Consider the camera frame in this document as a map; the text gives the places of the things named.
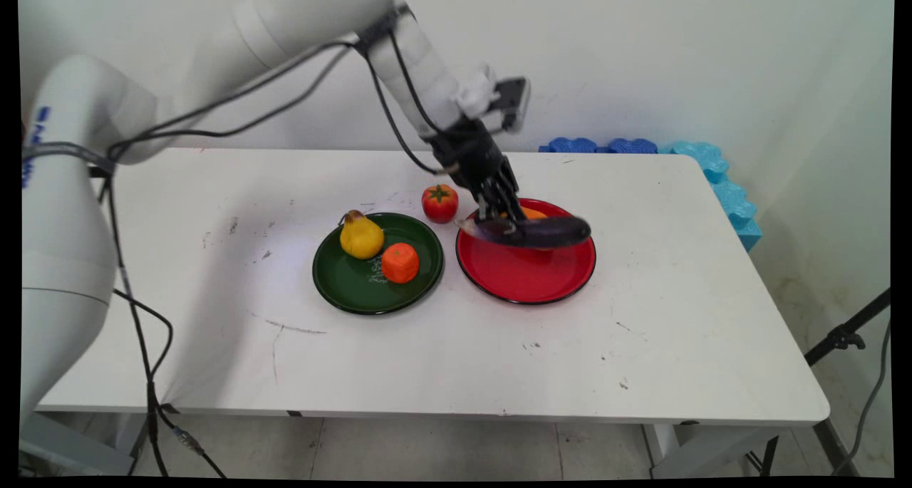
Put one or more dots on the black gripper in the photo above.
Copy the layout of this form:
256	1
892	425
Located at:
474	153

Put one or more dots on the purple toy eggplant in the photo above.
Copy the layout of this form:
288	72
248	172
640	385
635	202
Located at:
548	231

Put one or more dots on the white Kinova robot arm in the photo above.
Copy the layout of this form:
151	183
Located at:
71	210

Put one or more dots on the orange toy mango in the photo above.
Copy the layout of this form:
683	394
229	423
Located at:
534	213

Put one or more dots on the red toy tomato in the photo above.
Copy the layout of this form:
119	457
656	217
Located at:
440	203

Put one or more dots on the red round plate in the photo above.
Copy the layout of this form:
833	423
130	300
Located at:
524	274

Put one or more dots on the dark blue foam mat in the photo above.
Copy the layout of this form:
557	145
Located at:
572	145
631	146

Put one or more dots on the orange toy fruit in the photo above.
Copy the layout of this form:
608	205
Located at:
400	263

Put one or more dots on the yellow toy pear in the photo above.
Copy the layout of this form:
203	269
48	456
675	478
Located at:
362	237

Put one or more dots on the green round plate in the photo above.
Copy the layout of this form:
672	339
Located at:
356	288

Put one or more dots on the light blue foam mat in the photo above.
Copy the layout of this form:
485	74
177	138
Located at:
727	196

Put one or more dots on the black tripod stand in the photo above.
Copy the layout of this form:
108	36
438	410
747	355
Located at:
844	338

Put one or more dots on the black table leg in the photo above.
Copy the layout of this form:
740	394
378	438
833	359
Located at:
833	449

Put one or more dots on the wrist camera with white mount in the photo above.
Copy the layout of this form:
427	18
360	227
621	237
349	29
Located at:
499	100

